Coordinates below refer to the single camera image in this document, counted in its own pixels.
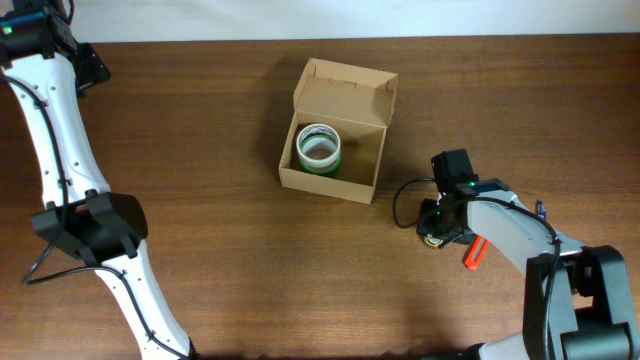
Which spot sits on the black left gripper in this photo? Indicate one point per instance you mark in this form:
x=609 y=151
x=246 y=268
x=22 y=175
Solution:
x=93 y=67

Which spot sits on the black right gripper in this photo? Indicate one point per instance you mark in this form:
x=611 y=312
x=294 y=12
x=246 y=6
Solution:
x=427 y=208

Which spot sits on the brown cardboard box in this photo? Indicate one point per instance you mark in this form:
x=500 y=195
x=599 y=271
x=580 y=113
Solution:
x=359 y=104

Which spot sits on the white masking tape roll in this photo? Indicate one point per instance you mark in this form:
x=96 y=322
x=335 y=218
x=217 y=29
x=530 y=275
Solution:
x=318 y=146

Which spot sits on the green tape roll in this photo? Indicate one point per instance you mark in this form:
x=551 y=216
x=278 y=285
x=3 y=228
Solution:
x=332 y=167

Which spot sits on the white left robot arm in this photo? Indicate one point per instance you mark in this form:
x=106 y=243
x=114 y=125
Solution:
x=87 y=226

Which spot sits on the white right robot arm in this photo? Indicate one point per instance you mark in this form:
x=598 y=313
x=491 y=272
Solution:
x=577 y=303

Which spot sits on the orange utility knife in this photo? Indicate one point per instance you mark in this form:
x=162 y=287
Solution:
x=476 y=253

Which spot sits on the blue pen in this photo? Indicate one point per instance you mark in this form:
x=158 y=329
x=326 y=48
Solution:
x=540 y=210

